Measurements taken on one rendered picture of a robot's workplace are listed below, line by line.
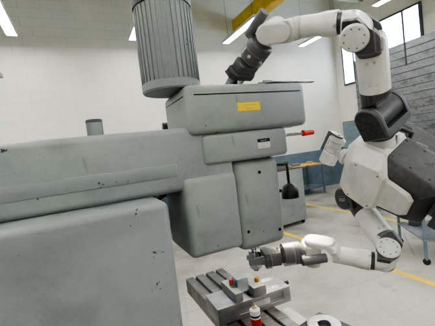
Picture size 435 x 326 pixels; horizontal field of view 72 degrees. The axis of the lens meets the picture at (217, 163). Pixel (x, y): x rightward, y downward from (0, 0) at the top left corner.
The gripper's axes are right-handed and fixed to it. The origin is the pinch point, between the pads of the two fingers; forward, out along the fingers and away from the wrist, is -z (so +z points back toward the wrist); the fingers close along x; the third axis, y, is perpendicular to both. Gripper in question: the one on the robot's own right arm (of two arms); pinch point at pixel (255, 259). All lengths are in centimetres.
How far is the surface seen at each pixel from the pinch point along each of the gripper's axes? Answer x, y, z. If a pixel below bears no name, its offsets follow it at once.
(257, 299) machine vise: -9.0, 21.2, 0.2
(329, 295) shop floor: -187, 124, 98
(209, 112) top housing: 19, -56, -11
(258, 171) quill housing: 9.7, -35.0, 3.8
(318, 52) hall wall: -852, -306, 403
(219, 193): 17.5, -30.1, -11.4
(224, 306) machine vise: -4.8, 19.7, -14.4
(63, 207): 33, -35, -54
